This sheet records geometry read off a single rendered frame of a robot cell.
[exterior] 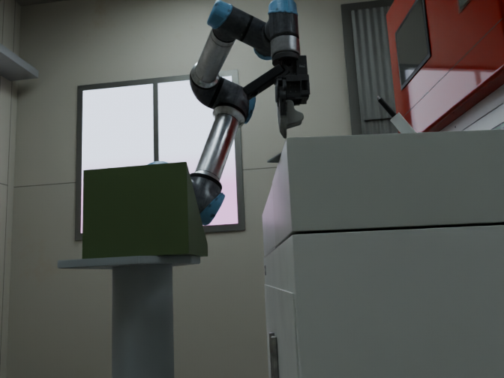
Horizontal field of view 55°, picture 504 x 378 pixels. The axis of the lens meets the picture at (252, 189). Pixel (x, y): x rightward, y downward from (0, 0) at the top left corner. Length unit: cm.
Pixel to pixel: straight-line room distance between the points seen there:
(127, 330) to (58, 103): 305
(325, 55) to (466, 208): 305
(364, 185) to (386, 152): 6
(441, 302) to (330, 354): 18
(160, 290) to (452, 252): 78
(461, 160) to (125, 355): 92
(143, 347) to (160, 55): 297
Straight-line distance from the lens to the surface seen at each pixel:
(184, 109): 374
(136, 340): 131
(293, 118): 122
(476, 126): 157
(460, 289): 79
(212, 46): 148
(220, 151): 158
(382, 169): 77
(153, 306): 131
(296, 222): 73
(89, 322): 381
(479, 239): 80
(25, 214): 409
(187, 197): 123
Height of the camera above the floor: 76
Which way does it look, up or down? 10 degrees up
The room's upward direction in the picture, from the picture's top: 3 degrees counter-clockwise
